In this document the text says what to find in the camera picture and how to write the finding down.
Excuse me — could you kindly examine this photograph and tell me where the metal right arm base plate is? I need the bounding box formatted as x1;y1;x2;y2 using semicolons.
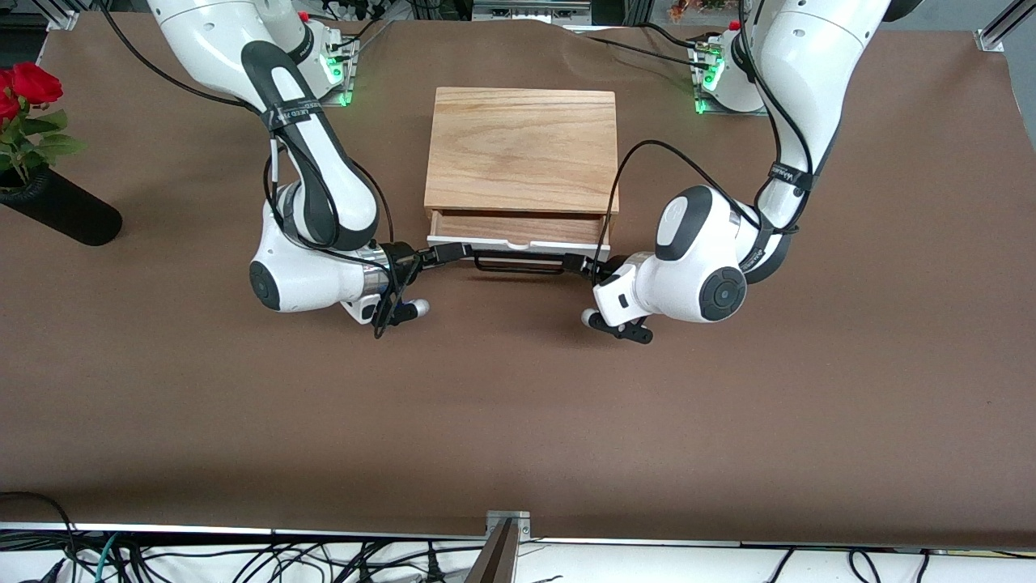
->
322;36;357;108

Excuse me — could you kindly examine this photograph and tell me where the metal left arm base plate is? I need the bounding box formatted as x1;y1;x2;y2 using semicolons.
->
690;40;766;116

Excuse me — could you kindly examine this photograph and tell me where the dark metal post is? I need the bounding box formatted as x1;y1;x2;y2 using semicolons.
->
464;518;519;583

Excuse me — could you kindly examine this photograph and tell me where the black right base cable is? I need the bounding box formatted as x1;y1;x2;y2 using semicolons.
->
324;8;394;51

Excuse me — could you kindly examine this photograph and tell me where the black cylindrical vase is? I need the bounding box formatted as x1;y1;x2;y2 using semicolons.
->
0;166;123;247

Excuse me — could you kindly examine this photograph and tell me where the aluminium table edge rail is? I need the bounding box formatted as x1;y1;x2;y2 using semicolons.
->
0;522;1036;554

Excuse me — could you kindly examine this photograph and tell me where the red artificial rose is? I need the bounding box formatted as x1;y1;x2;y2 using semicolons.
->
0;63;87;191

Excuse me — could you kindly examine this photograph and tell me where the short black base cable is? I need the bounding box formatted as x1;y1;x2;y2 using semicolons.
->
639;21;709;51

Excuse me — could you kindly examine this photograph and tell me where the grey electronics box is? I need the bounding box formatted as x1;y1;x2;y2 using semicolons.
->
472;0;593;23

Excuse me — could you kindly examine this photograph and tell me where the brown table cover sheet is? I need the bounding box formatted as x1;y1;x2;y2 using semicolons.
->
0;12;1036;545

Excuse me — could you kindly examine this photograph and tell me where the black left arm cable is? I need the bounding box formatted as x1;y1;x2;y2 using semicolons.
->
589;0;814;284

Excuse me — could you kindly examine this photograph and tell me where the white-fronted drawer with black handle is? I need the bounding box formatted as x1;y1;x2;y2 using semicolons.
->
427;209;612;276

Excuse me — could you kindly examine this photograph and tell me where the light wooden drawer cabinet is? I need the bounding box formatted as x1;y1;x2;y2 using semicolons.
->
423;87;622;237

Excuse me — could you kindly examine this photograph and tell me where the aluminium frame profile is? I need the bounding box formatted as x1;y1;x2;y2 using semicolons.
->
975;0;1036;54
32;0;90;32

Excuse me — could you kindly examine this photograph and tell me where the looping black floor cable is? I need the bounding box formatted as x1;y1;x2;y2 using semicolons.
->
0;492;79;583

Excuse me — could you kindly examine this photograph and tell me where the orange background item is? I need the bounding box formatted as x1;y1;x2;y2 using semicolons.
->
668;0;729;22

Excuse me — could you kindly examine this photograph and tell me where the long black base cable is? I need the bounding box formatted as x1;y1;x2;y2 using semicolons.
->
567;28;715;72

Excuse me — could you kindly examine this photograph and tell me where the teal cable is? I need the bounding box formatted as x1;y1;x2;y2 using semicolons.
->
93;534;122;583

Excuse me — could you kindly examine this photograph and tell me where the grey metal clamp bracket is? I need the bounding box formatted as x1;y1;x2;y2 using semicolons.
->
486;510;533;542

